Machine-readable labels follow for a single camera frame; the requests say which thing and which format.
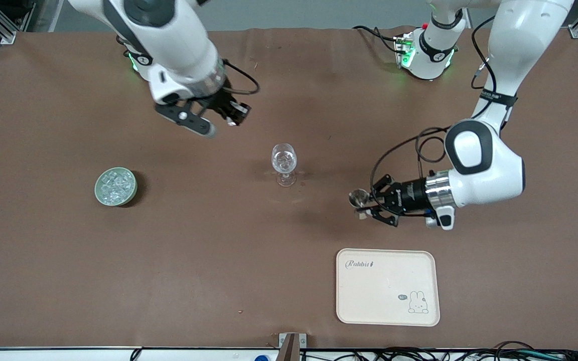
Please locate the silver metal jigger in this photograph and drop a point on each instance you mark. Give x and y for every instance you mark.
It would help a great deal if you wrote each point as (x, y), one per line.
(356, 198)

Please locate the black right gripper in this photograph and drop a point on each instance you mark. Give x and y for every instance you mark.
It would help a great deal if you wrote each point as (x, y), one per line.
(222, 101)

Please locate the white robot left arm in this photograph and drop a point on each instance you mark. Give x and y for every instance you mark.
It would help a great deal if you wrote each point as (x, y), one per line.
(484, 170)

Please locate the grey metal bracket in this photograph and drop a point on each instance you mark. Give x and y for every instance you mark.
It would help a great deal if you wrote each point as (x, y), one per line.
(282, 338)

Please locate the clear ice cube pile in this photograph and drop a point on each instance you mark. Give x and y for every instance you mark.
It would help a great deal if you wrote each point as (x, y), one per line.
(116, 185)

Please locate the brown wooden post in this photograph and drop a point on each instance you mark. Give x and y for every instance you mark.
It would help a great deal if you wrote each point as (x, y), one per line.
(290, 351)

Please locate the clear wine glass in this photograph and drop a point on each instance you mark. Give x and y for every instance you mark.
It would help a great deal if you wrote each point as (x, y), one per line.
(284, 160)

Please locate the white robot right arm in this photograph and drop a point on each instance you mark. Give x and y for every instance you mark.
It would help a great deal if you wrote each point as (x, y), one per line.
(168, 40)

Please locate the brown table cover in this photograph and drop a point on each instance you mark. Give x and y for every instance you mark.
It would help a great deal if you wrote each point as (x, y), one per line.
(219, 250)

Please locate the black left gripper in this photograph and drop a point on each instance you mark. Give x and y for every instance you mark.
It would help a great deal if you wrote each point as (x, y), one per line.
(408, 194)

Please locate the beige rabbit print tray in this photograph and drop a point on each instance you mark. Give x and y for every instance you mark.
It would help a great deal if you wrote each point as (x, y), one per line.
(384, 286)

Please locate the blue bottle cap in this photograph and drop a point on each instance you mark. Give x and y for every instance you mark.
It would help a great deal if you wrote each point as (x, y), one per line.
(262, 358)

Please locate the green round bowl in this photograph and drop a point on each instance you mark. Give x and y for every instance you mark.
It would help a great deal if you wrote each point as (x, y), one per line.
(116, 204)

